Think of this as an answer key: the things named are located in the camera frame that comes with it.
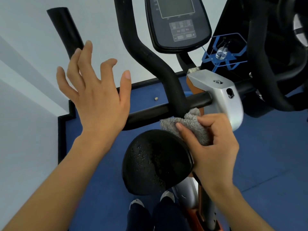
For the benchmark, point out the person's white shoe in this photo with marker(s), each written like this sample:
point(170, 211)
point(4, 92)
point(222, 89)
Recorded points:
point(137, 204)
point(167, 196)

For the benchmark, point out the person's left hand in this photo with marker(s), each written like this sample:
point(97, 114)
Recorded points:
point(98, 105)

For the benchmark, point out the person's left little finger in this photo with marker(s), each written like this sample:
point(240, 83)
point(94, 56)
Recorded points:
point(65, 81)

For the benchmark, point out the person's left forearm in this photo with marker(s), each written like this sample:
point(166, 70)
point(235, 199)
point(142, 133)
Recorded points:
point(60, 190)

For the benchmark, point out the person's left middle finger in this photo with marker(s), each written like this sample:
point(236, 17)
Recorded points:
point(86, 57)

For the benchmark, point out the black bike seat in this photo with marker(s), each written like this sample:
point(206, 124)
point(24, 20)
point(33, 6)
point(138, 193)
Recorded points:
point(156, 163)

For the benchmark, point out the person's trouser leg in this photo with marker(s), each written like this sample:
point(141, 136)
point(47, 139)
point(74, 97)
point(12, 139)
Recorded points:
point(168, 216)
point(138, 220)

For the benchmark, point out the black bike console display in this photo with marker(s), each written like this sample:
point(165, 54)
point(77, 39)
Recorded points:
point(178, 21)

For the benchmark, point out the person's left white shoe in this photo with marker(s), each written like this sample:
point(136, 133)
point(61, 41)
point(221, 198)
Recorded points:
point(137, 204)

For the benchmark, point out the clear plastic bottle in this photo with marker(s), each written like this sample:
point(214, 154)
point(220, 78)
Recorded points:
point(221, 54)

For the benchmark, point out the person's left thumb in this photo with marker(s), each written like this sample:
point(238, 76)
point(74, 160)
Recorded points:
point(125, 91)

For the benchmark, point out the person's right hand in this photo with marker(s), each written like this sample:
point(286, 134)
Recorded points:
point(216, 158)

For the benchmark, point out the person's right trouser leg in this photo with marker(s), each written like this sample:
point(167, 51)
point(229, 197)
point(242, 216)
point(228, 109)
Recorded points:
point(168, 216)

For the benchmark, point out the person's right forearm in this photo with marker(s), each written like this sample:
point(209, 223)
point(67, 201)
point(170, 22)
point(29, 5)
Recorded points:
point(238, 211)

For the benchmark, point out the blue bottle holder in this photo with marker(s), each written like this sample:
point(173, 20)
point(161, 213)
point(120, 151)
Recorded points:
point(206, 57)

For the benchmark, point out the person's right white shoe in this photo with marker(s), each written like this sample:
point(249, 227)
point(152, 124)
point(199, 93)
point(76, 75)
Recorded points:
point(167, 196)

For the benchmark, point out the black exercise machine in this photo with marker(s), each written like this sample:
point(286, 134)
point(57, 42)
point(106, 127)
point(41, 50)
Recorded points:
point(264, 69)

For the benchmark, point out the grey terry cloth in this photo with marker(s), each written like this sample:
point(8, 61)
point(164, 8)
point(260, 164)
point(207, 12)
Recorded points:
point(190, 122)

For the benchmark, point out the person's left trouser leg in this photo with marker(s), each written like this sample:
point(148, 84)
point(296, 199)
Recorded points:
point(138, 220)

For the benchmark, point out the person's right thumb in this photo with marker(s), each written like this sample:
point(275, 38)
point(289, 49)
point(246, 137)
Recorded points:
point(190, 137)

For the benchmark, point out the white plastic connector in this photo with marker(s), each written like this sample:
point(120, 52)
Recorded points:
point(194, 69)

